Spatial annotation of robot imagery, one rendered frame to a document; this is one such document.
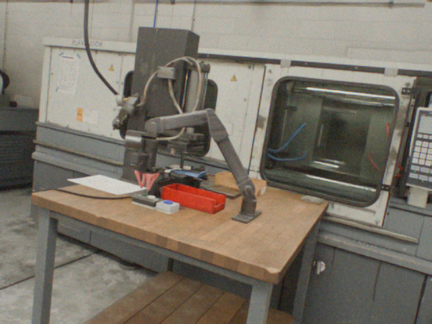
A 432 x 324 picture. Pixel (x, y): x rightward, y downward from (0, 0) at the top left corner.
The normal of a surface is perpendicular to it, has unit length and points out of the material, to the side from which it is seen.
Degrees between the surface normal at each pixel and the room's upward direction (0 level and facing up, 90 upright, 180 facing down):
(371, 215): 90
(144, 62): 90
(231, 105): 90
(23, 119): 90
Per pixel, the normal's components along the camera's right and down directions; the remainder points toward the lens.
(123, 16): -0.47, 0.07
